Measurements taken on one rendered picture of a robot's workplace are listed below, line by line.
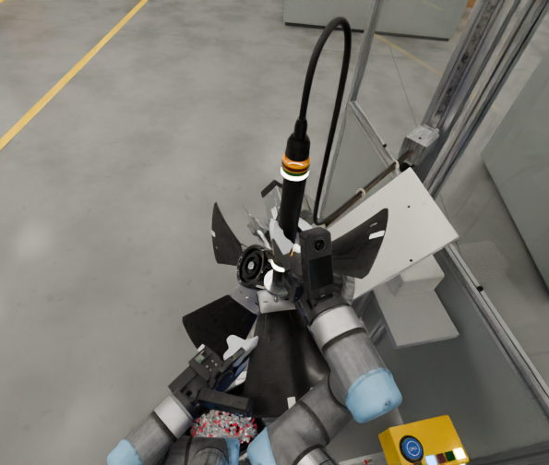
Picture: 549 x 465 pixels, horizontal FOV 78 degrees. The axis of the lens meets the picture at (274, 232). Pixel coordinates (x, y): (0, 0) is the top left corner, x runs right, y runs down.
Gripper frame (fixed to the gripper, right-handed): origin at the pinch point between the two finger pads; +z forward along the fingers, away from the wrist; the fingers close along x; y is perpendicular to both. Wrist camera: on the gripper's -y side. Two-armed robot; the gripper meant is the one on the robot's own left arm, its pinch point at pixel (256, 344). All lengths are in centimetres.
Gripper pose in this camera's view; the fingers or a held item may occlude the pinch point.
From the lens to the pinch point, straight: 84.2
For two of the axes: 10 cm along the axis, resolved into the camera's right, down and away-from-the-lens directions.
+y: -7.5, -4.7, 4.7
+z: 6.6, -5.5, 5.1
